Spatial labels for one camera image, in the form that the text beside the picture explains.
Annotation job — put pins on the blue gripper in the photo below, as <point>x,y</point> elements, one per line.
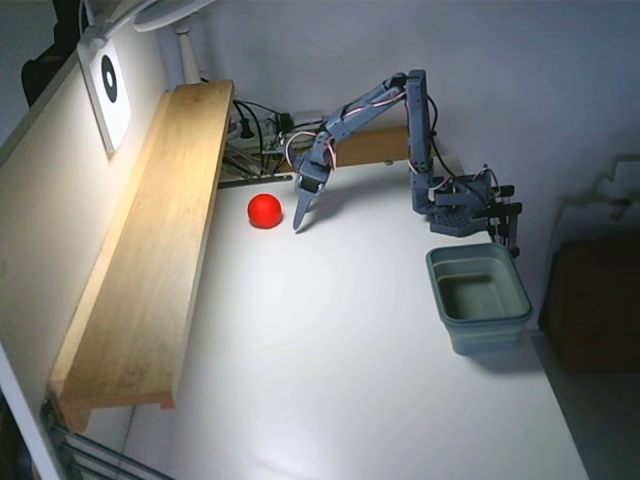
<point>307,192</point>

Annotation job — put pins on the red ball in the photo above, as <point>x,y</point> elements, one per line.
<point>265,211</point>

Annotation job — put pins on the blue robot arm with base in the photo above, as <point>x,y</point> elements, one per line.
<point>418,125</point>

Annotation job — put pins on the grey plastic container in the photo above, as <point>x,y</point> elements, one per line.
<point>477,295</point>

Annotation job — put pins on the short wooden plank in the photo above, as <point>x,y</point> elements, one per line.
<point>370,147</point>

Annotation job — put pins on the white power strip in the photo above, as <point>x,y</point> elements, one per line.
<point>306,118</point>

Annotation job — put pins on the long wooden shelf board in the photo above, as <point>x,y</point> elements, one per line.
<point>150,250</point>

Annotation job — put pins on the black table clamp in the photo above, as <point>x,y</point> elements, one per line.
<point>504,191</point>
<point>506,225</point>

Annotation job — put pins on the white desk lamp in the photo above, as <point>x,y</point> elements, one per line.
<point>186,50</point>

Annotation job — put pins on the dark brown cabinet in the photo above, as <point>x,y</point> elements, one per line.
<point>595,305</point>

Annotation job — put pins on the metal shelf bracket rail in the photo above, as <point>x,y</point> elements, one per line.
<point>250,177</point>

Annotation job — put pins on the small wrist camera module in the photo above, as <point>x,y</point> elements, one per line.
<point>274,144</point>

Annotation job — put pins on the grey metal frame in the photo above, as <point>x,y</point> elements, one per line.
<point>85,452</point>

